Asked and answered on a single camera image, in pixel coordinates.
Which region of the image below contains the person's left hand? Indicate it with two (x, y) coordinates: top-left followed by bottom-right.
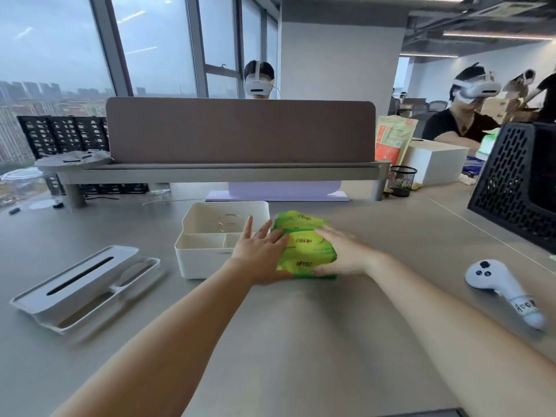
(230, 216), (296, 286)

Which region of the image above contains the person's right hand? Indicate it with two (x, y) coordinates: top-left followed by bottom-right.
(311, 225), (384, 278)

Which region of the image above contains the green tissue packet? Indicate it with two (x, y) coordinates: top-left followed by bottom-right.
(271, 211), (339, 281)

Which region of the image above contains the person's right forearm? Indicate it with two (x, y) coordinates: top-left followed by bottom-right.
(367, 251), (556, 417)

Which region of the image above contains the person's left forearm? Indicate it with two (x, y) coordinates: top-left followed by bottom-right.
(51, 259), (257, 417)

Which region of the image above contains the pale lavender board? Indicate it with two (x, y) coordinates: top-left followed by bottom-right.
(204, 181), (351, 203)

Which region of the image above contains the white divided storage box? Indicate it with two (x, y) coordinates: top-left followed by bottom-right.
(174, 201), (271, 280)

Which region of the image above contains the grey desk shelf riser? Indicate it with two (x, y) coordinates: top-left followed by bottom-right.
(35, 149), (392, 209)

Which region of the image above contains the brown desk divider panel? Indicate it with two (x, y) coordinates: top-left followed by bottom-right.
(105, 97), (377, 165)

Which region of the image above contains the black mesh pen cup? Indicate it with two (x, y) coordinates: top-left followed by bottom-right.
(386, 165), (418, 198)

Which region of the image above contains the white headset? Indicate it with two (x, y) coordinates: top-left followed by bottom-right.
(243, 61), (275, 97)
(451, 71), (503, 105)

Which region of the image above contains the orange and green snack bag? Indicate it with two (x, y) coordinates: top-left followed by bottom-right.
(374, 115), (419, 167)

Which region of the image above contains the white rectangular box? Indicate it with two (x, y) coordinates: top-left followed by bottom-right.
(401, 140), (470, 187)

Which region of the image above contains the white handheld controller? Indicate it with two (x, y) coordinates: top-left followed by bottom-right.
(464, 259), (547, 331)

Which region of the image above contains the white slotted box lid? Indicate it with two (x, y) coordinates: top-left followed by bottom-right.
(10, 245), (162, 335)

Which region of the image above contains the grey office chair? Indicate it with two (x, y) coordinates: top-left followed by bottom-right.
(410, 100), (448, 118)

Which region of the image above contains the green tissue box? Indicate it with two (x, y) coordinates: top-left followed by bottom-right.
(475, 127), (501, 162)

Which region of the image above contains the large black perforated crate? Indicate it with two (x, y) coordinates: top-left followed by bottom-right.
(467, 122), (556, 255)

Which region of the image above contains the row of black crates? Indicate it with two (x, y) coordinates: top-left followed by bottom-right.
(17, 116), (149, 196)

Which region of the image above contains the clear plastic container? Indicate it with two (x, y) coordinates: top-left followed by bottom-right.
(0, 167), (49, 210)

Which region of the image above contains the brown cardboard box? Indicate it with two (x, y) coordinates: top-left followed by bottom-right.
(481, 69), (540, 125)

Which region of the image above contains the ceiling light strip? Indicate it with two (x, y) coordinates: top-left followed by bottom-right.
(442, 29), (556, 41)

